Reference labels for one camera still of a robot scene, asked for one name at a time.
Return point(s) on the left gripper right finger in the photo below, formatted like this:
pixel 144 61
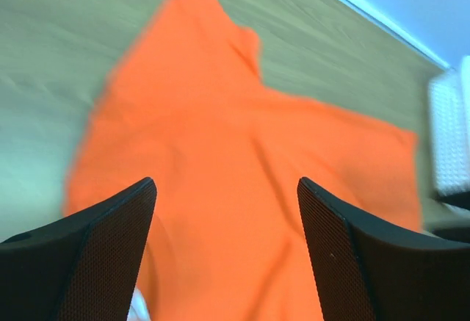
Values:
pixel 366 268

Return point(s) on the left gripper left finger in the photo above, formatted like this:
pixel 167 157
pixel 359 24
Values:
pixel 81 267

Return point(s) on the orange t-shirt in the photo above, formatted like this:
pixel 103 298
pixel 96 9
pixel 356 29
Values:
pixel 188 108

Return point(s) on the white perforated basket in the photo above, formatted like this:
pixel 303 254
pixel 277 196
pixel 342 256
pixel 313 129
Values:
pixel 449 124

